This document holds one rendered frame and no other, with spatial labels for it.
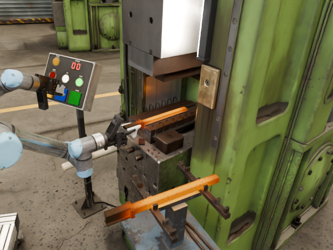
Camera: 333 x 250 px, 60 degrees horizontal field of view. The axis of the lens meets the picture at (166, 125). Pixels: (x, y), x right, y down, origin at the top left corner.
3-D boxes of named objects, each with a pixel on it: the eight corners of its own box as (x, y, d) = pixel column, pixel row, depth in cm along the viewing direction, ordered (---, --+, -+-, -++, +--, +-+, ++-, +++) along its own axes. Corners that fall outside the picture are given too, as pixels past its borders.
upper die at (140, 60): (152, 77, 127) (153, 55, 123) (128, 64, 140) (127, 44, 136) (216, 62, 152) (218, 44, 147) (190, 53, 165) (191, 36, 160)
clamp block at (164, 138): (165, 155, 137) (166, 144, 134) (154, 147, 143) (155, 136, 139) (184, 147, 144) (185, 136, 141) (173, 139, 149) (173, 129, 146)
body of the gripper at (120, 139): (120, 137, 145) (98, 145, 139) (120, 122, 141) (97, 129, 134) (128, 144, 140) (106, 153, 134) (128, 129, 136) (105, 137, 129)
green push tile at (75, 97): (78, 105, 163) (81, 92, 163) (67, 102, 166) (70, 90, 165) (80, 106, 165) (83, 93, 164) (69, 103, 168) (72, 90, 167)
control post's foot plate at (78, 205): (83, 220, 215) (82, 211, 211) (70, 203, 230) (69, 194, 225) (108, 207, 228) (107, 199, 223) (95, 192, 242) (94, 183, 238)
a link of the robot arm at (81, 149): (67, 155, 129) (65, 139, 125) (90, 147, 136) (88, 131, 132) (75, 163, 124) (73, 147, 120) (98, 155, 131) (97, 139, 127)
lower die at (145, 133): (150, 144, 145) (150, 129, 141) (128, 127, 158) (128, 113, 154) (207, 121, 169) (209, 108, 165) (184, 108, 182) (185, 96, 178)
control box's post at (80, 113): (88, 208, 226) (74, 78, 173) (86, 205, 228) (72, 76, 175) (92, 206, 228) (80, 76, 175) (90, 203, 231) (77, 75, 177)
